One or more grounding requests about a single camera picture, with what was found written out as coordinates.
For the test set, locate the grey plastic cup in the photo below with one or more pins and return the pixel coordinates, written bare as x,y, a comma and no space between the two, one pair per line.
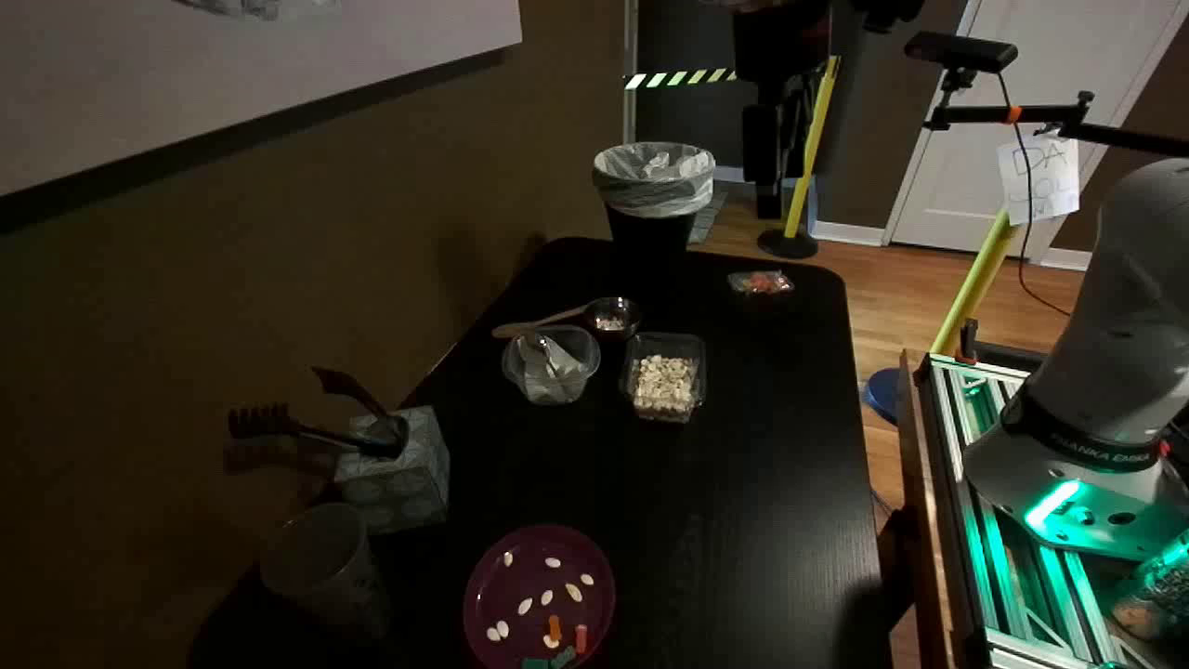
324,562

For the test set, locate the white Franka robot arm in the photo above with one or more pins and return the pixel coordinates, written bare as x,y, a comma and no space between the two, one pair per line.
1120,359

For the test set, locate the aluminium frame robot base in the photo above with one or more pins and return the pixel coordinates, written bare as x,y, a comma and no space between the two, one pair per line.
989,543

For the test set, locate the small clear bowl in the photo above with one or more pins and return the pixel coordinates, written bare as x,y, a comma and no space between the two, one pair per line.
614,316

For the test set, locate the round clear plastic container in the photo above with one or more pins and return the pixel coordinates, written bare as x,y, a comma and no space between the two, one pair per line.
549,365

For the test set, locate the wooden spoon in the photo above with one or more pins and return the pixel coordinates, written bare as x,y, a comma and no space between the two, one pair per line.
532,324

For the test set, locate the rectangular clear container with grains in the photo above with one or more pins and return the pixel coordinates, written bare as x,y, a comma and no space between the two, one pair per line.
666,380

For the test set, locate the trash can with white bag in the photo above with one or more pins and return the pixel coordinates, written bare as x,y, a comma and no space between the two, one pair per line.
655,188

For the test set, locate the small clear snack packet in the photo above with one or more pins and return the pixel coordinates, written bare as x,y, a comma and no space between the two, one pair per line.
758,285

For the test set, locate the dark kitchen tool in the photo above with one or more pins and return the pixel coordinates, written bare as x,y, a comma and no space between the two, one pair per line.
357,396

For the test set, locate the purple plate with pills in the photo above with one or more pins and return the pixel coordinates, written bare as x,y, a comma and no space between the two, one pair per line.
526,595

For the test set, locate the striped caution tape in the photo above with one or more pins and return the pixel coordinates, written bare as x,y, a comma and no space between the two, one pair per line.
678,80

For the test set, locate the yellow stick with black base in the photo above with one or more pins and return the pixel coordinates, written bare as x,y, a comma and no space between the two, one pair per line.
808,150

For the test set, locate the blue round object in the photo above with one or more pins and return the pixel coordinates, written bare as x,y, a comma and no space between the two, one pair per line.
884,396

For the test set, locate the brown bristle brush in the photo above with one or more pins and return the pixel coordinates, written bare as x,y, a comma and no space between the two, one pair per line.
263,430

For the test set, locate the yellow pole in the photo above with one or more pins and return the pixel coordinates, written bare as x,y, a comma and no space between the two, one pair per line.
972,285

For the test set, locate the hanging white paper sheet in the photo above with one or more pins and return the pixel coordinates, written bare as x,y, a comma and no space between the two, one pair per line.
1036,181

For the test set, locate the black camera on stand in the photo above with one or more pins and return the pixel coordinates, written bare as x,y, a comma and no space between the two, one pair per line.
961,53

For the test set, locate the white wall board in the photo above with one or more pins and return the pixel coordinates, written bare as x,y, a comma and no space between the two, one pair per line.
187,76

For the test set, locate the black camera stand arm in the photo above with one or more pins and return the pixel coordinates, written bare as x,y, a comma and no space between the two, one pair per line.
1051,119

